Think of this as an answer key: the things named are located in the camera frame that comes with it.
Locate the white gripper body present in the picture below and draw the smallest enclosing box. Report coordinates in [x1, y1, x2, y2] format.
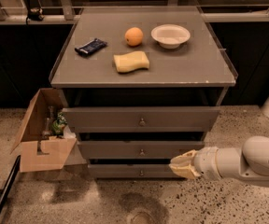
[193, 147, 219, 180]

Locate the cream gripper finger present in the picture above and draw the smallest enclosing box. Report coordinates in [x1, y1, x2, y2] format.
[170, 149, 197, 166]
[170, 165, 201, 179]

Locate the grey bottom drawer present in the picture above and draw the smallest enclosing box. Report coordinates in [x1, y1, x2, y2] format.
[88, 164, 178, 179]

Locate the grey drawer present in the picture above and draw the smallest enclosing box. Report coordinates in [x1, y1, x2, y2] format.
[78, 141, 205, 159]
[88, 164, 178, 179]
[63, 106, 219, 133]

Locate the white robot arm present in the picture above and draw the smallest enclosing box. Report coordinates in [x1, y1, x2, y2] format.
[169, 94, 269, 188]

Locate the grey drawer cabinet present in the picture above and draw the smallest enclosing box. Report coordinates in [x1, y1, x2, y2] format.
[49, 5, 239, 180]

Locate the grey middle drawer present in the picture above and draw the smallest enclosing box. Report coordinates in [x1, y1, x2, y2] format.
[78, 141, 205, 159]

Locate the grey top drawer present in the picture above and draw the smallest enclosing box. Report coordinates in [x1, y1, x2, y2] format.
[63, 106, 219, 133]

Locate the yellow sponge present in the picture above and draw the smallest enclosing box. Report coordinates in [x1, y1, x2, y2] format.
[114, 51, 149, 73]

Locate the white bowl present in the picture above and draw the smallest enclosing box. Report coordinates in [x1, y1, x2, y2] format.
[151, 24, 191, 49]

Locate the green crumpled bag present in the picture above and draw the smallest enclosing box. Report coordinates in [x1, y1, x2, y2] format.
[51, 111, 67, 135]

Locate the orange fruit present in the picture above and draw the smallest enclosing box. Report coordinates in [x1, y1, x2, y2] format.
[124, 27, 144, 47]

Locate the clear glass bottle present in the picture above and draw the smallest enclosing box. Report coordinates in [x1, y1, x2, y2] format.
[41, 118, 52, 140]

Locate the brown cardboard box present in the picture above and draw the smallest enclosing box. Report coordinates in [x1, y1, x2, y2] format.
[11, 88, 77, 173]

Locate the blue snack bar wrapper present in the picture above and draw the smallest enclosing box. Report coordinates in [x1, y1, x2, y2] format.
[75, 38, 107, 57]

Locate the black bar on floor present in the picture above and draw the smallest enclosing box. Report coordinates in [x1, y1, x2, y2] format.
[0, 156, 21, 215]

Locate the small black device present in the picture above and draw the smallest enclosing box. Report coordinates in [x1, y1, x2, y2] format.
[27, 7, 44, 21]

